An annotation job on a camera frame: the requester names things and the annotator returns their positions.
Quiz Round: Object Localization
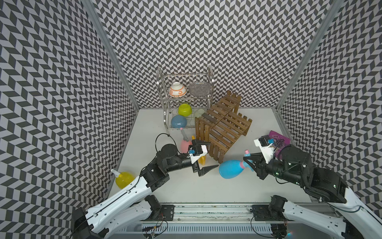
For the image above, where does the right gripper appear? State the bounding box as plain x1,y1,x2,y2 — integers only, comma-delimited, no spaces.
243,151,303,185

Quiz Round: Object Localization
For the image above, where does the yellow watering can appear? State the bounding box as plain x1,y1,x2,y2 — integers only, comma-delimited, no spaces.
192,135,206,165

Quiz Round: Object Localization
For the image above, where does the pink spray bottle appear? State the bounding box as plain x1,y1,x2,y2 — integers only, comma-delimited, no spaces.
180,127,192,153

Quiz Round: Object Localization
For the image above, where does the blue spray bottle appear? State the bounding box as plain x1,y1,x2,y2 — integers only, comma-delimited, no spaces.
219,160,254,179

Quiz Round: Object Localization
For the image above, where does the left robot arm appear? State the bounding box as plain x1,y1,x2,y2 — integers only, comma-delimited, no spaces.
70,139,217,239

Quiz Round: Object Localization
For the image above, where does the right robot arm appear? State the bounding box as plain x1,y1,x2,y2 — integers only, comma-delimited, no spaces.
243,145,382,239

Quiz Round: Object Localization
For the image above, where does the wooden slatted shelf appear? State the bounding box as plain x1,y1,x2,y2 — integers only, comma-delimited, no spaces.
195,91,252,164

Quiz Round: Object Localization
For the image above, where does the purple snack box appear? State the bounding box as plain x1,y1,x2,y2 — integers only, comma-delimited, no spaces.
269,130,291,158

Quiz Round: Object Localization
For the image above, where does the blue bowl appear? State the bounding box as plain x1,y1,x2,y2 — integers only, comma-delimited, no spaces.
171,115,187,128

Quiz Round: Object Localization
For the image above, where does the lime green bowl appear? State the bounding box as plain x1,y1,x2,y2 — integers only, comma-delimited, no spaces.
178,104,193,117

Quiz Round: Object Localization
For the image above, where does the metal dish rack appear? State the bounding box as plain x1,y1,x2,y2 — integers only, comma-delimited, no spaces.
155,65,216,133

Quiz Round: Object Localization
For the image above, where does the grey glass plate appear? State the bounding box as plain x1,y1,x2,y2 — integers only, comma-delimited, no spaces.
189,82,211,97

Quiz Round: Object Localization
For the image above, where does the white orange patterned bowl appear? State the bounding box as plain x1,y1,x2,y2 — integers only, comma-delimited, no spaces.
169,82,187,98

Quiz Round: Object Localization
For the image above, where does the yellow spray bottle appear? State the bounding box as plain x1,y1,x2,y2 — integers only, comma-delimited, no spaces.
110,169,135,189

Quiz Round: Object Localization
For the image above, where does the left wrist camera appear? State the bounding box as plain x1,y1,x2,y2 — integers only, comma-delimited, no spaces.
188,145,208,164

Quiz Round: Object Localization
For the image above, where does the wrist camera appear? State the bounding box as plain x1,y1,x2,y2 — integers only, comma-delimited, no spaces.
188,145,208,164
254,135,276,164

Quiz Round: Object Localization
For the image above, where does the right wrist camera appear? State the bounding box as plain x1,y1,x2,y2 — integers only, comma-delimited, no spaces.
254,135,276,164

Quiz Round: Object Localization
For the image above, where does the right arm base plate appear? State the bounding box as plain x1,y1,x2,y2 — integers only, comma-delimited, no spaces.
250,205,290,222

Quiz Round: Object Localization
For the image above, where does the aluminium front rail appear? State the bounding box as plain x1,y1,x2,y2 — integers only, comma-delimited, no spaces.
89,203,341,225

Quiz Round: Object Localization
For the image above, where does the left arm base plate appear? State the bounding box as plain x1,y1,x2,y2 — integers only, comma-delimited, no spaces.
143,204,175,222

